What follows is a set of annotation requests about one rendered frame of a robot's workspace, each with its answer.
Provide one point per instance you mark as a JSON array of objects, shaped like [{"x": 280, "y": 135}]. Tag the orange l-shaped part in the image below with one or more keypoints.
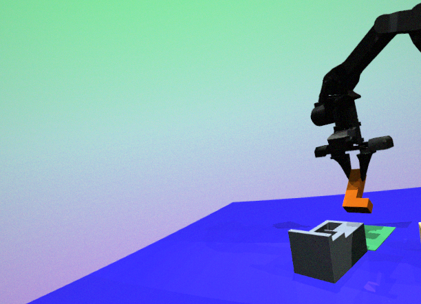
[{"x": 354, "y": 201}]

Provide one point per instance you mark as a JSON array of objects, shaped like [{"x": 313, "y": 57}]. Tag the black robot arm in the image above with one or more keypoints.
[{"x": 341, "y": 80}]

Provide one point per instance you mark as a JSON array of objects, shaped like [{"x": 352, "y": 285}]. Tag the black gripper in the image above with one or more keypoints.
[{"x": 366, "y": 149}]

